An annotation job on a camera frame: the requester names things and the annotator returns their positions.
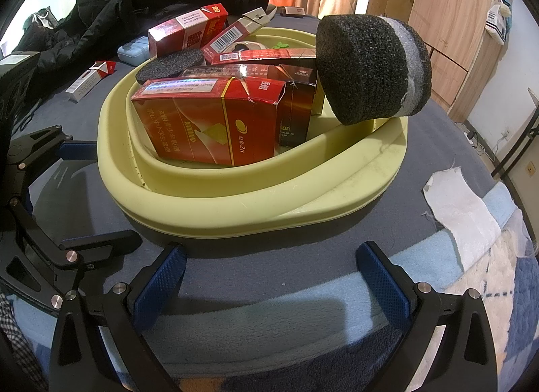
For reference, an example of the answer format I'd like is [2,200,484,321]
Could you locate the blue white fleece blanket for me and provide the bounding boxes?
[97,183,539,392]

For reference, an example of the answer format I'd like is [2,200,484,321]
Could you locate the white power strip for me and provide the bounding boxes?
[463,122,485,148]

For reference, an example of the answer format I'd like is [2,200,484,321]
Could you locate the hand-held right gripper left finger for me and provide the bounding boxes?
[50,242,188,392]

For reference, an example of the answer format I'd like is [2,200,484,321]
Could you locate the yellow plastic basin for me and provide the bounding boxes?
[97,26,408,238]

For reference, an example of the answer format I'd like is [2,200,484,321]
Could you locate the white cloth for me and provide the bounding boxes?
[422,164,533,272]

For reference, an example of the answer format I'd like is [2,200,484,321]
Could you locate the black cable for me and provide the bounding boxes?
[14,95,40,133]

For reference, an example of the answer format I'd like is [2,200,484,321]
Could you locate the metal frame table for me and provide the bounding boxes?
[490,89,539,184]

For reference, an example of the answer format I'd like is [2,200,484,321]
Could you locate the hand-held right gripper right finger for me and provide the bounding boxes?
[356,241,500,392]

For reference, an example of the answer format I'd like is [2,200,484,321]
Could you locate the red silver cigarette pack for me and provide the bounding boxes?
[201,6,276,65]

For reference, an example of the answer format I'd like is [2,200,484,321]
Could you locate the dark brown cigarette pack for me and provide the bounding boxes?
[276,64,319,148]

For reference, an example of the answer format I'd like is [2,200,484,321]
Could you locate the red gold diamond cigarette pack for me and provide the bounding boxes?
[130,77,287,166]

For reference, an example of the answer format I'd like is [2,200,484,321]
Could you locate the red white label cigarette pack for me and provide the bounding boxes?
[147,5,229,59]

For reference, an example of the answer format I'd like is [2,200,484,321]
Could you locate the black jacket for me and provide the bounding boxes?
[17,0,270,77]

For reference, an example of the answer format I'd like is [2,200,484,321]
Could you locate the black foam cylinder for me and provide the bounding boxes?
[315,14,433,126]

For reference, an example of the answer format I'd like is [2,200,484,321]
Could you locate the striped hanging towel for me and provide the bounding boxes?
[484,0,514,45]

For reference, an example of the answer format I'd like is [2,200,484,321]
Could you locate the wooden wardrobe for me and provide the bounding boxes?
[366,0,498,110]

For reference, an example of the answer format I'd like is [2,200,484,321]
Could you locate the light blue plastic box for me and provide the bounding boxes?
[117,36,151,66]

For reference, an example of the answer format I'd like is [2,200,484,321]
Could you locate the black foam disc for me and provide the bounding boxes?
[135,49,204,83]

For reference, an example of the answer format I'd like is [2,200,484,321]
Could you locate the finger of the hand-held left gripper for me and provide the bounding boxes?
[8,124,98,170]
[8,198,144,306]

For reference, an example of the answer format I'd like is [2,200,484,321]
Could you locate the checkered cloth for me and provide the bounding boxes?
[0,291,47,392]

